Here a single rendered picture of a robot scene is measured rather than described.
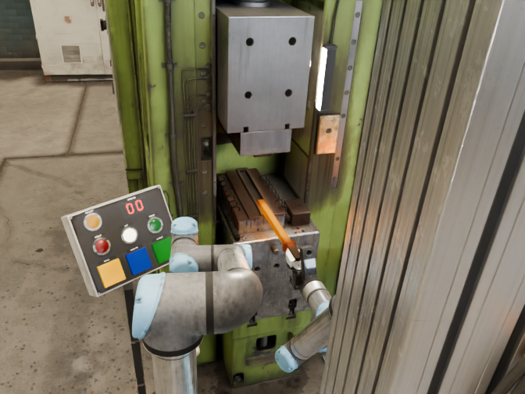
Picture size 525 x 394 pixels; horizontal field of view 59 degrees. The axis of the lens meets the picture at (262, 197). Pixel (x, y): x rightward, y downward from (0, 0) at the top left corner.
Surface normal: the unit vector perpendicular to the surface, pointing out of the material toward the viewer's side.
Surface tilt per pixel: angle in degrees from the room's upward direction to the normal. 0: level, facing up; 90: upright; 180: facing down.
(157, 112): 90
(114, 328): 0
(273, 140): 90
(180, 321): 78
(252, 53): 90
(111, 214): 60
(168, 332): 85
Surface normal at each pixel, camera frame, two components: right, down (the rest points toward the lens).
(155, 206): 0.60, -0.08
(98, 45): 0.21, 0.51
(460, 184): -0.03, 0.51
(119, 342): 0.04, -0.86
